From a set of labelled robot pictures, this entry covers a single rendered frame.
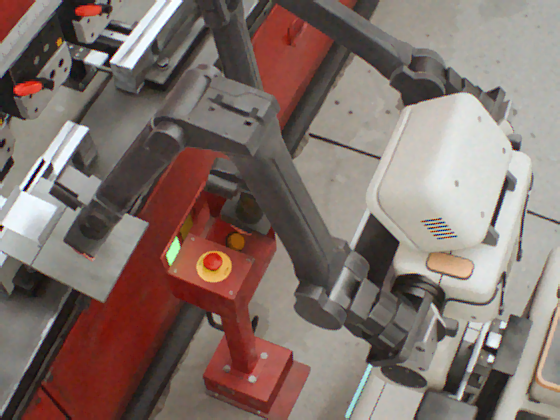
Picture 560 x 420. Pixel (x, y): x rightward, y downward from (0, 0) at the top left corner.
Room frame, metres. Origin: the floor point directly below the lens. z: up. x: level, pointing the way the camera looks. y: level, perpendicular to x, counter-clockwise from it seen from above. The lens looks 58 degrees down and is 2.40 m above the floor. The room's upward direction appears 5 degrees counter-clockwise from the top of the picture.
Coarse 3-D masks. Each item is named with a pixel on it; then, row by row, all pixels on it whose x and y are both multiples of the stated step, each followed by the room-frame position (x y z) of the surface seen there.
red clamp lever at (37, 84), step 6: (36, 78) 1.02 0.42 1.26; (42, 78) 1.02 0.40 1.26; (24, 84) 0.97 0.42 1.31; (30, 84) 0.97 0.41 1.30; (36, 84) 0.98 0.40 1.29; (42, 84) 0.99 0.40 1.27; (48, 84) 1.00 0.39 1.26; (54, 84) 1.01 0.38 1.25; (18, 90) 0.95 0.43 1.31; (24, 90) 0.95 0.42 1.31; (30, 90) 0.96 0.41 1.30; (36, 90) 0.97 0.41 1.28
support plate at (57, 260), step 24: (48, 192) 0.95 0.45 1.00; (72, 216) 0.88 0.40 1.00; (24, 240) 0.84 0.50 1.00; (48, 240) 0.84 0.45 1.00; (120, 240) 0.82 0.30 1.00; (48, 264) 0.78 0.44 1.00; (72, 264) 0.78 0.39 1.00; (96, 264) 0.78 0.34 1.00; (120, 264) 0.77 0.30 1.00; (96, 288) 0.73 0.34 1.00
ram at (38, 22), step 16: (0, 0) 1.01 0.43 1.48; (16, 0) 1.04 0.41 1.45; (32, 0) 1.07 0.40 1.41; (0, 16) 1.00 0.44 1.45; (16, 16) 1.03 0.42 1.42; (48, 16) 1.10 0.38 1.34; (0, 32) 0.99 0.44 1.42; (32, 32) 1.05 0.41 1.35; (16, 48) 1.01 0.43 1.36; (0, 64) 0.97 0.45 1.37
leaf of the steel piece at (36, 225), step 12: (24, 192) 0.95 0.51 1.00; (24, 204) 0.92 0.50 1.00; (36, 204) 0.92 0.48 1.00; (48, 204) 0.92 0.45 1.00; (12, 216) 0.90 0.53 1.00; (24, 216) 0.89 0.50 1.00; (36, 216) 0.89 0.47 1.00; (48, 216) 0.89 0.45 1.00; (12, 228) 0.87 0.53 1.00; (24, 228) 0.87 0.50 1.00; (36, 228) 0.86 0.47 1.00; (48, 228) 0.86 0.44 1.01; (36, 240) 0.84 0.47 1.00
